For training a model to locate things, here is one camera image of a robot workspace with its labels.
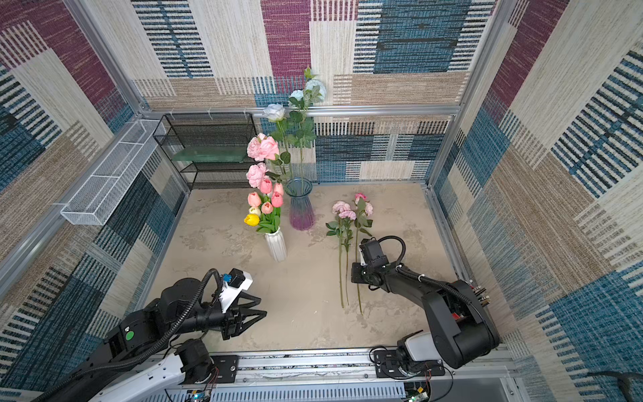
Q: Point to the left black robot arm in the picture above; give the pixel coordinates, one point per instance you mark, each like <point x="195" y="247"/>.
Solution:
<point x="188" y="306"/>

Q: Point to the light pink carnation stem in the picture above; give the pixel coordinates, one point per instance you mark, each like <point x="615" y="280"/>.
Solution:
<point x="346" y="216"/>

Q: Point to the pink peony cluster stem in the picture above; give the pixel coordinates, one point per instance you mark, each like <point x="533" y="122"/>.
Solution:
<point x="271" y="161"/>

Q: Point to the white ribbed ceramic vase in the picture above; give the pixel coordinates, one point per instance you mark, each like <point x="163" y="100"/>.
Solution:
<point x="277" y="245"/>

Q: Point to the black wire mesh shelf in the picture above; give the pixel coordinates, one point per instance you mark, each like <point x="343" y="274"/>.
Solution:
<point x="175" y="132"/>

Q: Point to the white rose branch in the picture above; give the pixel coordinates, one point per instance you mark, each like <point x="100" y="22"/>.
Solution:
<point x="295" y="130"/>

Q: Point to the green tray on shelf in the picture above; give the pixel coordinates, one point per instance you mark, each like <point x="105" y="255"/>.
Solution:
<point x="211" y="154"/>

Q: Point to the tulip bunch pink yellow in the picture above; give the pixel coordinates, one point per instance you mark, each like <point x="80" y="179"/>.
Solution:
<point x="265" y="207"/>

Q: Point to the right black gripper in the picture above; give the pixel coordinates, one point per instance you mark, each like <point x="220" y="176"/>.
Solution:
<point x="366" y="274"/>

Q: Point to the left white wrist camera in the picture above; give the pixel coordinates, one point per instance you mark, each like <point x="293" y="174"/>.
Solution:
<point x="234" y="283"/>

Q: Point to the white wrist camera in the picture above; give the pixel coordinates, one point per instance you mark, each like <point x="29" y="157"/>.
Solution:
<point x="371" y="252"/>
<point x="234" y="283"/>

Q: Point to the hot pink rose stem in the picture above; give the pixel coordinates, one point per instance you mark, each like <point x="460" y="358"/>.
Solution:
<point x="362" y="222"/>

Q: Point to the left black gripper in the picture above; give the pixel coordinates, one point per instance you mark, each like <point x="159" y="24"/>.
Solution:
<point x="235" y="324"/>

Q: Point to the pink carnation twin stem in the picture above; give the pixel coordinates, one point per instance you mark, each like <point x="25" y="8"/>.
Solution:
<point x="333" y="231"/>

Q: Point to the white wire mesh tray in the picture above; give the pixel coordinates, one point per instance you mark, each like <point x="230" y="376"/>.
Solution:
<point x="98" y="197"/>

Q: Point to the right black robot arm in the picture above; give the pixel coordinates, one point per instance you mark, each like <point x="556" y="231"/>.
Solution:
<point x="460" y="329"/>

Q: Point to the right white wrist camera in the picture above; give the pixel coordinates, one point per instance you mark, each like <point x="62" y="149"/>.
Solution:
<point x="371" y="252"/>

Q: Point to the purple blue glass vase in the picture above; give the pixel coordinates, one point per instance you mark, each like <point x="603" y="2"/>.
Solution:
<point x="301" y="213"/>

